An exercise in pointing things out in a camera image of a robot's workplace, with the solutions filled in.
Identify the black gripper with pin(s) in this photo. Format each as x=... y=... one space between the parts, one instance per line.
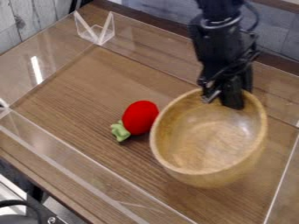
x=225 y=50

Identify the light wooden bowl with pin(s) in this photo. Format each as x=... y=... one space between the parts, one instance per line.
x=206 y=144

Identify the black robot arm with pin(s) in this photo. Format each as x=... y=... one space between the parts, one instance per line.
x=217 y=10

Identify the red plush strawberry toy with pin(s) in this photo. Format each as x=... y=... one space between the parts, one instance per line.
x=136 y=120

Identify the clear acrylic corner bracket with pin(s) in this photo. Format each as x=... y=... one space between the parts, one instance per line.
x=96 y=34

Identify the black metal bracket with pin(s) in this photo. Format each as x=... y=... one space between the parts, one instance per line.
x=37 y=209

